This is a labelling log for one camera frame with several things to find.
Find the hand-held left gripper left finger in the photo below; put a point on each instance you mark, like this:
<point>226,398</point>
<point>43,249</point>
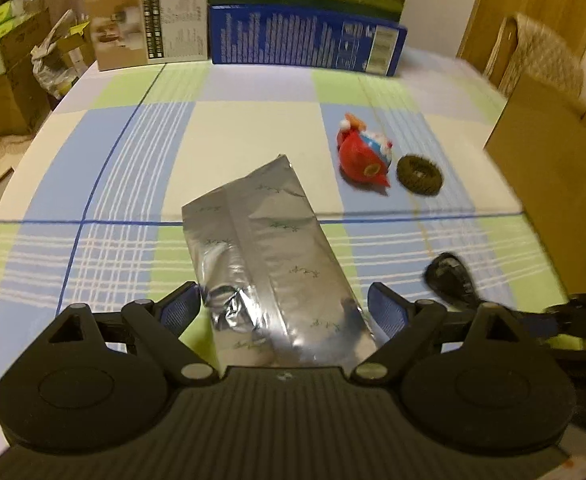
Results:
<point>180,307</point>

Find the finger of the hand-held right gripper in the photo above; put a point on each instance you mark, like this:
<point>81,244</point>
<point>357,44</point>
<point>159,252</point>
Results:
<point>578,340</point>
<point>583,302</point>

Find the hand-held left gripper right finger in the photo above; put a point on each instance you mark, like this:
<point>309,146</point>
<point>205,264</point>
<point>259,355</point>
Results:
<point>388,310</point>

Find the silver foil bag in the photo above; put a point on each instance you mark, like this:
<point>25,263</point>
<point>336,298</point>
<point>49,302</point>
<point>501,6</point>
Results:
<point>273,260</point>

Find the brown cardboard box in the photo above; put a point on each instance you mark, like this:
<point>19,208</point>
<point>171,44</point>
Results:
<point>558,185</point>

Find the checkered tablecloth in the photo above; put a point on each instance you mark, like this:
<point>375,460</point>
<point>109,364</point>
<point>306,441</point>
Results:
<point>123,185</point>

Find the red and blue toy figure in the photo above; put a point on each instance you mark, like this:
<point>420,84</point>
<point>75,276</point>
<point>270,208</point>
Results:
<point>363,152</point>

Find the chair with quilted cover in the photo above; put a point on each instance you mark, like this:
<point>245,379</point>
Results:
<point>543,50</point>

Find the stacked brown cardboard boxes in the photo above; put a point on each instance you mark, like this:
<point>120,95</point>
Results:
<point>8,95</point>

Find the grey crumpled plastic bag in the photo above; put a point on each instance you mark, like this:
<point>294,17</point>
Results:
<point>55,60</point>

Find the beige product box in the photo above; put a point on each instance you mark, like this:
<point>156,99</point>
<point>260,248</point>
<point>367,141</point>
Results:
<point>148,25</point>

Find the blue printed box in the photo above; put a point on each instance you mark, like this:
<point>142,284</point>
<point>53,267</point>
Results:
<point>298,37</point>

